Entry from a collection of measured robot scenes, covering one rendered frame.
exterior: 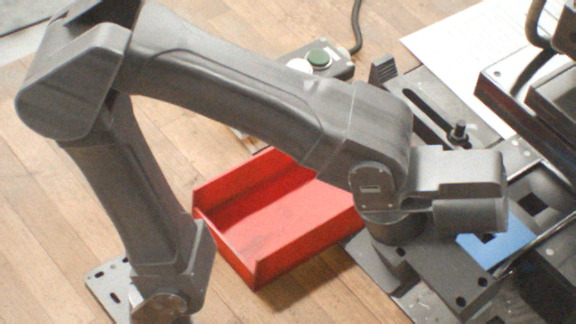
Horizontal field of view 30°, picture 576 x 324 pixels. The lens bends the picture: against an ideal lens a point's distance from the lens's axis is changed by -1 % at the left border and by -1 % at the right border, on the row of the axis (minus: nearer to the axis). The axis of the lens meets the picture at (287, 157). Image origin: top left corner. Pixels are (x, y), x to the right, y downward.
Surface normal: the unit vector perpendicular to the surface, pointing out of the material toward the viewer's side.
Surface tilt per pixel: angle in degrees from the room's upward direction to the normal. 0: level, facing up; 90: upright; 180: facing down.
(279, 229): 0
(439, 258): 26
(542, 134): 90
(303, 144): 82
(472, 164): 19
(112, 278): 0
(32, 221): 0
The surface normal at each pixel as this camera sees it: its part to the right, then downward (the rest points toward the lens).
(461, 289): -0.27, -0.40
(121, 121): 0.95, -0.07
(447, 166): -0.23, -0.67
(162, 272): -0.11, 0.73
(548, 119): -0.78, 0.43
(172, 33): 0.40, -0.56
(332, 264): 0.08, -0.65
